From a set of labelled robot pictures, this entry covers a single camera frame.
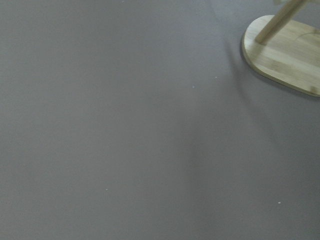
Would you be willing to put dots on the wooden cup storage rack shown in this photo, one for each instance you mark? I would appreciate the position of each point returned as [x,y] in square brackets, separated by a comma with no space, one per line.
[284,50]

